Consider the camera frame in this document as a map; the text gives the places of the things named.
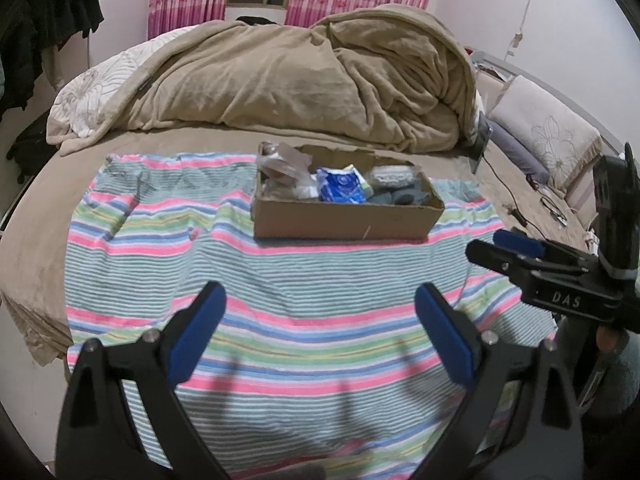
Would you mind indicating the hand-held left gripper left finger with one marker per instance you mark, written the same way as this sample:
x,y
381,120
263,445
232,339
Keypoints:
x,y
197,332

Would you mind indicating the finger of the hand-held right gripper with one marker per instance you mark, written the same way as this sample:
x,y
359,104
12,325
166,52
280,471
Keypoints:
x,y
520,242
495,257

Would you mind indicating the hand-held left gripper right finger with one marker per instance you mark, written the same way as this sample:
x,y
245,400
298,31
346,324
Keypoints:
x,y
447,332

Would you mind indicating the brown cardboard box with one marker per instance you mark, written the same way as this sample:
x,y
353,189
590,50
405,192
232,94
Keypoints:
x,y
340,222

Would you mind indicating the blue patterned packet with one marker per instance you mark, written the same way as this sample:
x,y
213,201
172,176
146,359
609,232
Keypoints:
x,y
340,185

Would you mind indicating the clear plastic snack bag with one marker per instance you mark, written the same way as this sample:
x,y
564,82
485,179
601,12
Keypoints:
x,y
282,170

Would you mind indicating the person's right hand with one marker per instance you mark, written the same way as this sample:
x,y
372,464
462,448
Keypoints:
x,y
608,341

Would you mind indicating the striped pastel blanket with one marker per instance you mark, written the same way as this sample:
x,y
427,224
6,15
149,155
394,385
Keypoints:
x,y
200,270

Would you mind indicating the grey pillow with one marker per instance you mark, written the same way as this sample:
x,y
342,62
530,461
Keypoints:
x,y
517,155

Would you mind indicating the dark tablet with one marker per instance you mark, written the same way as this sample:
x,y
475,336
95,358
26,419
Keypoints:
x,y
481,142

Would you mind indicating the beige floral pillow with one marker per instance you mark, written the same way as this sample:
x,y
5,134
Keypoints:
x,y
550,130

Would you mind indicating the grey bed headboard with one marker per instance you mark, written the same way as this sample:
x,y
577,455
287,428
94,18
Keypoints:
x,y
595,120

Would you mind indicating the bed with beige sheet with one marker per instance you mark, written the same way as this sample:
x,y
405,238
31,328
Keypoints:
x,y
40,240

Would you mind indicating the dark bag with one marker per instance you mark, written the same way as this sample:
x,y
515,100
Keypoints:
x,y
32,147

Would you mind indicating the white floral quilt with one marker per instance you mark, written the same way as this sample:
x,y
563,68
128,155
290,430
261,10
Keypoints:
x,y
95,95

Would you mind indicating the beige plush blanket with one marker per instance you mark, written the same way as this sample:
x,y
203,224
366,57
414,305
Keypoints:
x,y
280,80

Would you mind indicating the hanging dark clothes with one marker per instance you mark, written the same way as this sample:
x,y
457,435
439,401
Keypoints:
x,y
35,20

